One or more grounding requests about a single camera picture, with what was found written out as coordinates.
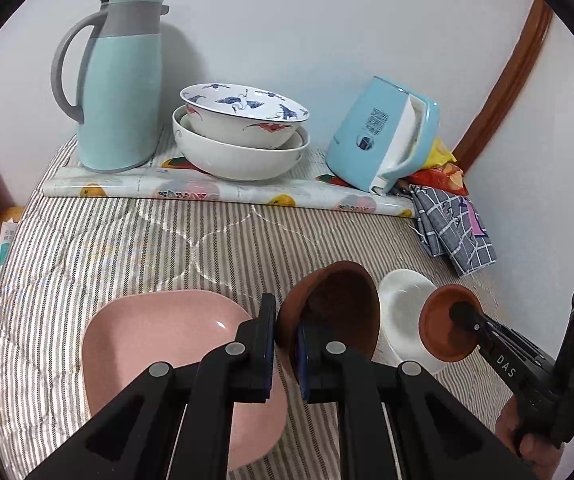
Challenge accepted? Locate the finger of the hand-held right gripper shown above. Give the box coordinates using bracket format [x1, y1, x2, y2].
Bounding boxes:
[449, 301, 494, 348]

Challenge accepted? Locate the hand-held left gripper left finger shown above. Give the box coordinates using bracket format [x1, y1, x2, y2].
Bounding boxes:
[27, 292, 278, 480]

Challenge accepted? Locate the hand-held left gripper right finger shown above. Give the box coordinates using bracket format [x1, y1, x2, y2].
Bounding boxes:
[296, 320, 538, 480]

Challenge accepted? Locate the small brown clay bowl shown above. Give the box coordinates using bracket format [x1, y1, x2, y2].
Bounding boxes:
[419, 285, 482, 364]
[275, 260, 382, 385]

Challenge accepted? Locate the white bowl with grey print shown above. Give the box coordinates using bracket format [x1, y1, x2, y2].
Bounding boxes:
[370, 269, 448, 377]

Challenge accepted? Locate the pink plastic plate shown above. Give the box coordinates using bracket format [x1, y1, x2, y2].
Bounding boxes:
[81, 290, 290, 472]

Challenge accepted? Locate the person's right hand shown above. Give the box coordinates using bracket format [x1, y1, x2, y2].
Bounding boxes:
[494, 394, 564, 472]

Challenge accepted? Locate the grey checked cloth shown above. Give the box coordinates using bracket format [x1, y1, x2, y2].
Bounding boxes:
[409, 184, 498, 278]

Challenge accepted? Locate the red orange snack packet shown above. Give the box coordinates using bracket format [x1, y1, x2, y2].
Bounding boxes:
[406, 162, 470, 197]

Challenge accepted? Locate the rolled fruit print mat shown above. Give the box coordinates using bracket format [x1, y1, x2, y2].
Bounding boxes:
[43, 127, 416, 219]

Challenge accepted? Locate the large plain white bowl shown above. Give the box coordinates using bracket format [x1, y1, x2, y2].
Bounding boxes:
[172, 105, 310, 182]

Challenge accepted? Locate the light blue electric kettle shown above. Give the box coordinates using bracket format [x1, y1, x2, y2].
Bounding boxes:
[325, 76, 440, 196]

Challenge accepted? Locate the white bowl with crane print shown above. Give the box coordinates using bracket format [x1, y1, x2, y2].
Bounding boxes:
[179, 82, 310, 151]

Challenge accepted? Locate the teal and white carton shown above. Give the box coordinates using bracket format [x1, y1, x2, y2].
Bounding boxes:
[0, 219, 24, 281]

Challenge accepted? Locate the light blue thermos jug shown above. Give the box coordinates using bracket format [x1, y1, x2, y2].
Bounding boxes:
[51, 0, 172, 174]

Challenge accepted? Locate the brown wooden door frame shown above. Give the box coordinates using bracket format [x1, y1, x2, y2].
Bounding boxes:
[451, 0, 554, 176]

